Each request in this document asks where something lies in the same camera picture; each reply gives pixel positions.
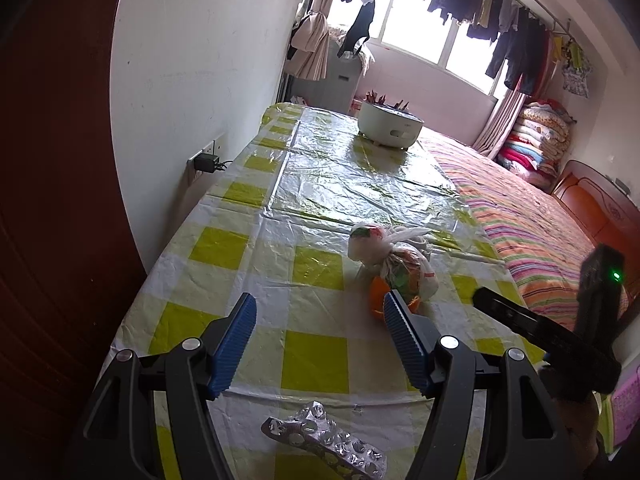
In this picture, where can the white round pot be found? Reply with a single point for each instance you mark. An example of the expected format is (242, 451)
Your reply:
(387, 127)

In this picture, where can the hanging clip rack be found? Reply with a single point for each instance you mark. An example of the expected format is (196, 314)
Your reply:
(575, 72)

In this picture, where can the reddish sticks bundle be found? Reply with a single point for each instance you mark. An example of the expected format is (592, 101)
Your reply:
(387, 105)

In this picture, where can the striped bed sheet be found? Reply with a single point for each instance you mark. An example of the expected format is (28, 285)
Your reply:
(525, 220)

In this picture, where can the stack of folded quilts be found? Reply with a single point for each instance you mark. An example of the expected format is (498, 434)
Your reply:
(537, 145)

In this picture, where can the silver blister pack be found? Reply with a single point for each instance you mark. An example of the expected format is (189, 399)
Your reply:
(325, 440)

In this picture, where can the dark red wooden door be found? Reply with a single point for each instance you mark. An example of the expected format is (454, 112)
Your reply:
(55, 185)

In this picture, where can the beige curtain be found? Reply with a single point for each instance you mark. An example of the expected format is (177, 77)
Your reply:
(310, 47)

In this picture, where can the person's right hand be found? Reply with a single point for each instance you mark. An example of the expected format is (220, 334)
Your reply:
(575, 430)

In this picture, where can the white standing appliance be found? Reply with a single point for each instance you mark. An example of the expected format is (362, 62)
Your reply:
(344, 80)

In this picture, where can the white plastic bag of scraps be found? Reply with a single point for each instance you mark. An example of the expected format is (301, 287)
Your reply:
(410, 272)

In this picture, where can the bright window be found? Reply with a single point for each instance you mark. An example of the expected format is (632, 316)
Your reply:
(415, 25)

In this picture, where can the black plug-in charger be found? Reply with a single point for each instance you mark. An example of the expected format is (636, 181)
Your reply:
(206, 163)

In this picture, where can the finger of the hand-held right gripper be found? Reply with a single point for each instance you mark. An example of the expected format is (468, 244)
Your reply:
(520, 317)

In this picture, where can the yellow checked plastic tablecloth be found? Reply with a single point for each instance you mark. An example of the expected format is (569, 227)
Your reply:
(320, 195)

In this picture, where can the orange peel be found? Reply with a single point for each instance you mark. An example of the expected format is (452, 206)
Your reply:
(380, 292)

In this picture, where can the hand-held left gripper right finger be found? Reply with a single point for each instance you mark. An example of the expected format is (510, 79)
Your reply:
(407, 345)

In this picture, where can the black hanging garment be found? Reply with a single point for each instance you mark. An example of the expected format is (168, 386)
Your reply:
(359, 25)

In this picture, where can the grey wall socket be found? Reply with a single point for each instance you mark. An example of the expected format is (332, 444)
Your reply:
(210, 147)

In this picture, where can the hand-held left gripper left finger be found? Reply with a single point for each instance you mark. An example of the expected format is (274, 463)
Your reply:
(232, 345)

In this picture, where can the pink basket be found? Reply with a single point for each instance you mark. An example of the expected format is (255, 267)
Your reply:
(627, 407)

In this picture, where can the row of hanging clothes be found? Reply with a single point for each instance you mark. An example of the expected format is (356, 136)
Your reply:
(480, 5)

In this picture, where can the wooden headboard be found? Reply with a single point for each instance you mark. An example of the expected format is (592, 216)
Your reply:
(600, 205)

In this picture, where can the striped pink curtain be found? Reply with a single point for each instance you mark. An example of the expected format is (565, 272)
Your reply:
(500, 125)

